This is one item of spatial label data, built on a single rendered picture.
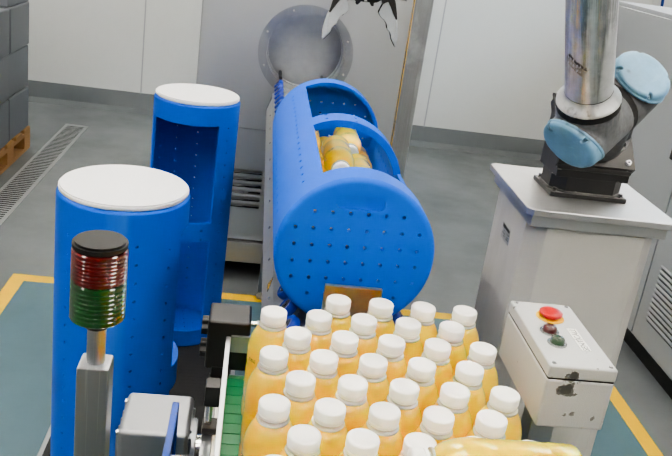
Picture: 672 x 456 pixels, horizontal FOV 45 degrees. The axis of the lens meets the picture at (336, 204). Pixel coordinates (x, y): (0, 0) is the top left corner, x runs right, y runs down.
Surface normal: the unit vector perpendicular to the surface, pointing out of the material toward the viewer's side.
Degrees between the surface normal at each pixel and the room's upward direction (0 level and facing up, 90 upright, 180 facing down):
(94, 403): 90
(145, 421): 0
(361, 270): 90
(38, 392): 0
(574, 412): 90
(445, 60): 90
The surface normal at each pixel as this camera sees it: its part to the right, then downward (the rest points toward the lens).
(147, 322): 0.63, 0.33
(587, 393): 0.07, 0.34
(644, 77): 0.24, -0.47
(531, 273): -0.65, 0.17
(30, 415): 0.14, -0.94
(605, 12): 0.25, 0.66
